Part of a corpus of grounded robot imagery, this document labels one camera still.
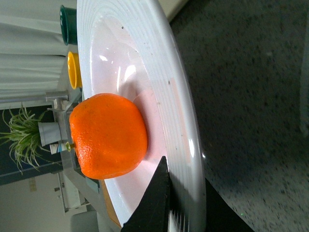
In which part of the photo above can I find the white round plate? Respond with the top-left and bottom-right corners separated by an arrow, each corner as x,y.
77,0 -> 206,232

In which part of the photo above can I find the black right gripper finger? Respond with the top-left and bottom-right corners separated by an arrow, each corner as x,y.
121,156 -> 170,232

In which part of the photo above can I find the potted spider plant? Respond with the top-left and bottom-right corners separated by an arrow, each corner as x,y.
0,106 -> 66,173

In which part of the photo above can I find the yellow mug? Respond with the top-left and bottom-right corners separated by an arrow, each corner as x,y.
67,51 -> 82,89

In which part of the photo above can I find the orange fruit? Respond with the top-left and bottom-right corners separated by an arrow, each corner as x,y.
69,93 -> 148,180

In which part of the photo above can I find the dark green mug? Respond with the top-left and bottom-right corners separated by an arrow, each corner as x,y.
60,5 -> 78,45

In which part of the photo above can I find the white curtain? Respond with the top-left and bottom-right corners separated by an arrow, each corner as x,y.
0,0 -> 77,98

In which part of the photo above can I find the wooden cutting board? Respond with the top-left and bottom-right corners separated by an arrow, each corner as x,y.
100,180 -> 122,229

